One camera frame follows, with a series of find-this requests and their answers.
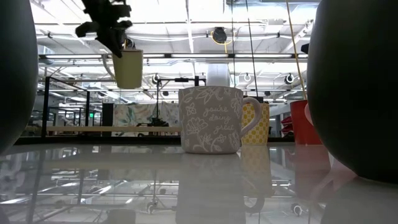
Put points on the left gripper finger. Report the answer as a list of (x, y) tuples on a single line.
[(113, 42)]

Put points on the olive green mug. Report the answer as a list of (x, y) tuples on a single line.
[(129, 71)]

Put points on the black mug with red inside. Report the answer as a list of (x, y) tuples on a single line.
[(15, 77)]

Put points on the grey floral lettered mug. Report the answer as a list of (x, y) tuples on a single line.
[(211, 124)]

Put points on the yellow polka dot mug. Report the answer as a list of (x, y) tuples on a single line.
[(259, 130)]

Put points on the black tripod stand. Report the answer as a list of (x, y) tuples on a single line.
[(157, 99)]

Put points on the floral cloth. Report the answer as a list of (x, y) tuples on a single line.
[(133, 115)]

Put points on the black cabinet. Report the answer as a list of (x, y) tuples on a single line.
[(107, 119)]

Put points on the red storage bins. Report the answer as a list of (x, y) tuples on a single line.
[(286, 127)]

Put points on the black metal shelf frame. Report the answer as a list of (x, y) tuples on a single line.
[(46, 109)]

